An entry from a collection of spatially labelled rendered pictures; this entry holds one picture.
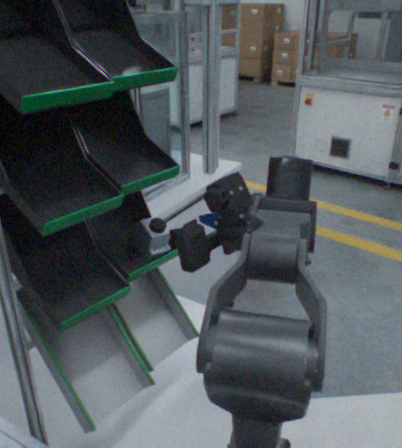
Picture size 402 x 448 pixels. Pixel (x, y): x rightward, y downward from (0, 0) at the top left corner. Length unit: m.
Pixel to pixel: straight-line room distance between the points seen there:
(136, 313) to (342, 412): 0.47
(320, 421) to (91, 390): 0.47
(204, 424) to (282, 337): 0.72
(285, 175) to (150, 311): 0.48
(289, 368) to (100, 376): 0.60
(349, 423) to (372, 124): 3.70
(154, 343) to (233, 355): 0.65
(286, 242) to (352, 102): 4.23
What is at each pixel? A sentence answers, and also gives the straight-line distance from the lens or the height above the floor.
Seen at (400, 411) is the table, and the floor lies 0.86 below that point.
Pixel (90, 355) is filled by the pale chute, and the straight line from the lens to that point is 0.88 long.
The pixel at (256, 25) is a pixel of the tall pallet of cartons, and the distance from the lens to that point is 9.36.
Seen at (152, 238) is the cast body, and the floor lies 1.25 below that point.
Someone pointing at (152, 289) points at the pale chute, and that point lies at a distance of 0.99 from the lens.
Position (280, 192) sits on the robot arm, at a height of 1.41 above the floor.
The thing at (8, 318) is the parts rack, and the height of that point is 1.18.
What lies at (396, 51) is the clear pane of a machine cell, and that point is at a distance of 4.40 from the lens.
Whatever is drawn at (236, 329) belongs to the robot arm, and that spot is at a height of 1.44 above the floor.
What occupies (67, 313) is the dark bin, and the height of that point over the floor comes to 1.20.
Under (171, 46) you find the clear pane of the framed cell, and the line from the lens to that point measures 1.96.
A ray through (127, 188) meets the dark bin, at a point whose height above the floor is 1.36.
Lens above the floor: 1.64
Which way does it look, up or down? 27 degrees down
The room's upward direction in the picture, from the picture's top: straight up
